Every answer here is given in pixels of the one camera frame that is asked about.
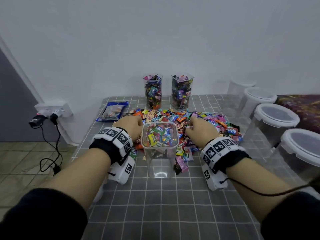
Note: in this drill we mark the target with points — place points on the dark patterned cloth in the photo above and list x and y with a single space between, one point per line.
302 110

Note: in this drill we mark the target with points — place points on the white wall socket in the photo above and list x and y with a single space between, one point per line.
52 107

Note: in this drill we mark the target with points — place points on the black marker-tagged right wristband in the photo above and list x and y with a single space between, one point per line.
222 153

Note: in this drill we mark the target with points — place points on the blue snack packet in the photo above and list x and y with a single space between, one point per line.
112 111

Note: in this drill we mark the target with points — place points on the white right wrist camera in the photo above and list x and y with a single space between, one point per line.
212 178

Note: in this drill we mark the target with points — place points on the black marker-tagged wristband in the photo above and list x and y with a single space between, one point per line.
222 153
112 142

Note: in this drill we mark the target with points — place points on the black power plug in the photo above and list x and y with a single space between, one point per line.
36 121

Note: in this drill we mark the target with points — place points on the small transparent plastic jar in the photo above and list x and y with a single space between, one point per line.
160 157
237 92
182 92

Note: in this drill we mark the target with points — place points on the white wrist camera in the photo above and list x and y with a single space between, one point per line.
122 171
212 178

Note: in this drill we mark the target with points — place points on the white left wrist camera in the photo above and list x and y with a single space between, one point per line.
122 171

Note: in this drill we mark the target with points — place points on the person's right hand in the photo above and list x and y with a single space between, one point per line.
201 131

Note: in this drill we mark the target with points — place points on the person's right forearm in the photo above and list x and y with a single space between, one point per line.
260 182

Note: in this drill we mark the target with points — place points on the person's left hand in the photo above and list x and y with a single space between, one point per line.
129 128

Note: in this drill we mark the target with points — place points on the pile of colourful candies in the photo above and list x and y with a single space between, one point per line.
217 125

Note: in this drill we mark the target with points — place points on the tall transparent plastic jar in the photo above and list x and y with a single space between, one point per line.
152 92

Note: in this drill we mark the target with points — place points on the white square container lid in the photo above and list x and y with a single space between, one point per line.
100 191

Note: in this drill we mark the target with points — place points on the black marker-tagged left wristband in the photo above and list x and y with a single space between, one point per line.
112 142

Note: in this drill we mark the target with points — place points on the grey door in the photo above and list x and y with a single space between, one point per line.
15 102

